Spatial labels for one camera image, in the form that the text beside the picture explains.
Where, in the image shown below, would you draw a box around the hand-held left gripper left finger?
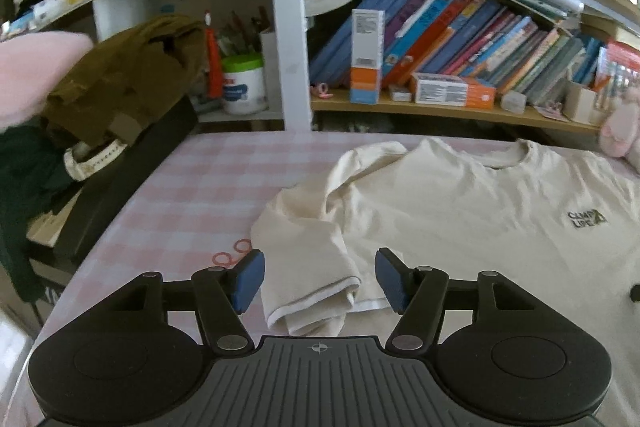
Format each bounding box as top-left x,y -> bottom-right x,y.
107,249 -> 266,355

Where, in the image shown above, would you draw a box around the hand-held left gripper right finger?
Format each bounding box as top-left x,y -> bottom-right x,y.
375,247 -> 533,354

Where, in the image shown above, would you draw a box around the cream printed T-shirt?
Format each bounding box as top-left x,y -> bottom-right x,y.
250,137 -> 640,338

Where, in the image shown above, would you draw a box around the pink checked cartoon desk mat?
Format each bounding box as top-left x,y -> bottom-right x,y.
0,131 -> 640,427

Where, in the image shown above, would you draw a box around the white jar green lid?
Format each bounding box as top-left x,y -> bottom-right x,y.
221,54 -> 267,116

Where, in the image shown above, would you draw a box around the flat white orange box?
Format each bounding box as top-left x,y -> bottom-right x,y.
411,73 -> 497,110

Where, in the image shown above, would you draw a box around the white eraser box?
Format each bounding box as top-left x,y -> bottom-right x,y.
501,91 -> 527,114

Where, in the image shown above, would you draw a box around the red orange tube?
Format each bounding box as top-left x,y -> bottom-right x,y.
206,11 -> 224,99

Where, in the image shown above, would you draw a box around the tall white orange box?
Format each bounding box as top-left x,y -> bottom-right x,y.
350,9 -> 386,104

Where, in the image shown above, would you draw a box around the dark green garment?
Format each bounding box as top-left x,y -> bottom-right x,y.
0,117 -> 82,304

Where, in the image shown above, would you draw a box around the brown garment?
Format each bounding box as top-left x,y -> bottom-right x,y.
45,14 -> 208,148

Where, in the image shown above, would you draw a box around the row of colourful books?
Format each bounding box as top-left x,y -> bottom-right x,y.
310,0 -> 640,106

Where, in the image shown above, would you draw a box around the white framed wooden bookshelf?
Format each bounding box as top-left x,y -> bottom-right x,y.
0,0 -> 640,138

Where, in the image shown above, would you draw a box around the small cardboard pen box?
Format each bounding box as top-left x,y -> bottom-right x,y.
565,80 -> 604,124

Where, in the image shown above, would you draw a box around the white pink plush rabbit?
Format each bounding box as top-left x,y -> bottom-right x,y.
600,87 -> 640,158

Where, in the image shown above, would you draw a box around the pink plush cloth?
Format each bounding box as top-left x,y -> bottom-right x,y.
0,32 -> 96,130

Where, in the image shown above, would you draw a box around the cream woven strap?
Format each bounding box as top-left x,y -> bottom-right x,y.
64,139 -> 129,180

